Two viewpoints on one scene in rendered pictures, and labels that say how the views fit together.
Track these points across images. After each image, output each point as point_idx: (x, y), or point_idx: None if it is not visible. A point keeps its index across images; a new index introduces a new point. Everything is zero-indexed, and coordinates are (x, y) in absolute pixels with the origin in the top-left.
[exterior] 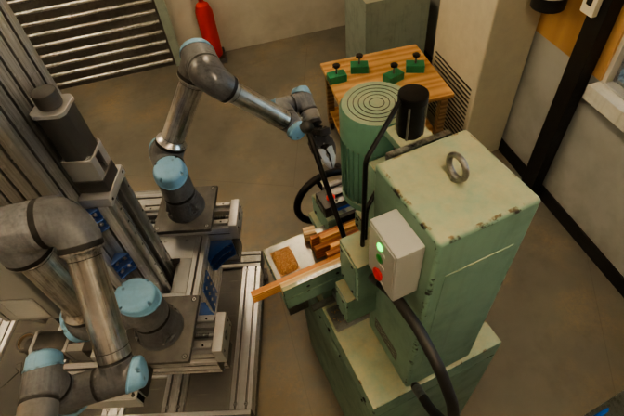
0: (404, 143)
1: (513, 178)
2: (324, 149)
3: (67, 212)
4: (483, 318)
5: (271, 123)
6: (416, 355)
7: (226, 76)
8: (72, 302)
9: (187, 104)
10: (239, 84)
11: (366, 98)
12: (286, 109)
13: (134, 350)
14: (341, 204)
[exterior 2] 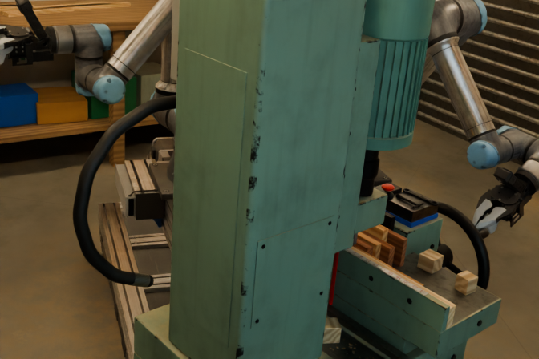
0: None
1: None
2: (491, 205)
3: None
4: (239, 275)
5: (459, 118)
6: (172, 235)
7: (440, 22)
8: (165, 61)
9: None
10: (449, 40)
11: None
12: (504, 135)
13: (164, 167)
14: (390, 207)
